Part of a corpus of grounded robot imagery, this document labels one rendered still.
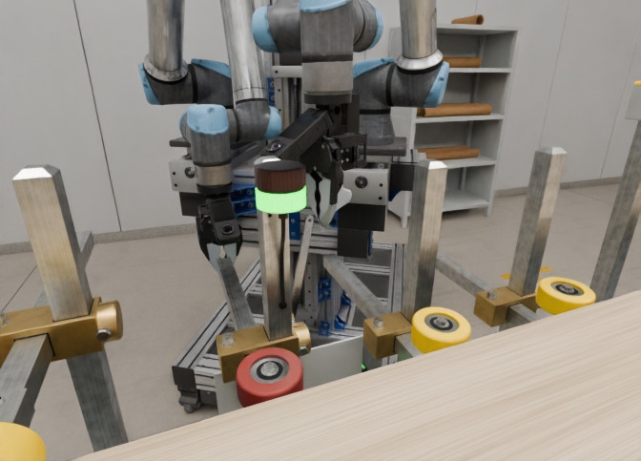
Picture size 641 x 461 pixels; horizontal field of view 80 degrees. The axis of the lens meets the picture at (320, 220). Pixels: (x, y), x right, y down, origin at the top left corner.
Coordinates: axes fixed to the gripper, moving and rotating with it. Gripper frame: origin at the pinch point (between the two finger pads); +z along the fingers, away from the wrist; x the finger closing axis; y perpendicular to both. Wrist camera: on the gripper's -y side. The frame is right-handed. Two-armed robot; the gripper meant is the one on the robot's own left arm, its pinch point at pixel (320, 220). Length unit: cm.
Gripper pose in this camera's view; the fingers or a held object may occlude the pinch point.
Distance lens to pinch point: 64.0
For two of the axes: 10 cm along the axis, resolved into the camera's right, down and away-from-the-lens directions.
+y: 7.5, -2.7, 6.1
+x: -6.6, -2.7, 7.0
